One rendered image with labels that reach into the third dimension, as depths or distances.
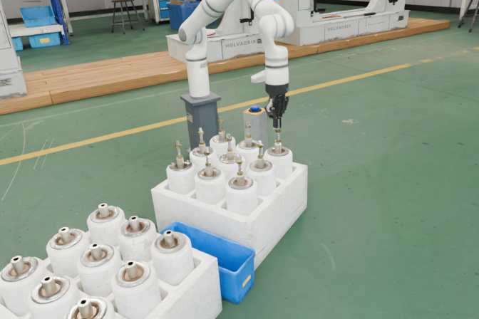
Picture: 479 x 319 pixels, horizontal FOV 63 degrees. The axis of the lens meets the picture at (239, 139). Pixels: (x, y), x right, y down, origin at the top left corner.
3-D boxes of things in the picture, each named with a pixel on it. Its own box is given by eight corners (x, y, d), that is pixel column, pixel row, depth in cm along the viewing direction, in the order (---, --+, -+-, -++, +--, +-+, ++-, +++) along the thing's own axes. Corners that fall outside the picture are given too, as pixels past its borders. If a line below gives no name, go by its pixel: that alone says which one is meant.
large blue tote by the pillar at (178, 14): (168, 28, 588) (165, 3, 573) (192, 25, 608) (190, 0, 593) (183, 32, 550) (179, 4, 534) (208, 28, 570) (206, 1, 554)
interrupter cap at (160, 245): (147, 248, 92) (147, 245, 91) (169, 230, 97) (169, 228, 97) (171, 258, 88) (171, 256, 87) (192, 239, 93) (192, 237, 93)
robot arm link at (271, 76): (263, 75, 130) (263, 57, 128) (294, 79, 125) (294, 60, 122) (249, 82, 123) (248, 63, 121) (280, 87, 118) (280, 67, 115)
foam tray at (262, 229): (157, 233, 136) (150, 189, 129) (222, 182, 166) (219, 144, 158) (253, 273, 116) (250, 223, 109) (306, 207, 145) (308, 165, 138)
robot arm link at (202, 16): (200, -7, 146) (219, -9, 151) (173, 31, 167) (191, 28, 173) (211, 14, 145) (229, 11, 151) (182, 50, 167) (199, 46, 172)
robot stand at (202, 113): (187, 152, 194) (179, 95, 182) (212, 145, 200) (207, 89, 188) (198, 164, 182) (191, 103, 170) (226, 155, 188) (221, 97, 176)
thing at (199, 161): (215, 204, 139) (211, 159, 131) (190, 201, 141) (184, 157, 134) (223, 189, 147) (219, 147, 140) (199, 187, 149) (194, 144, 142)
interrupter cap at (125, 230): (114, 232, 98) (113, 230, 97) (136, 216, 103) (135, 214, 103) (135, 242, 94) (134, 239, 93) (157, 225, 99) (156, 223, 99)
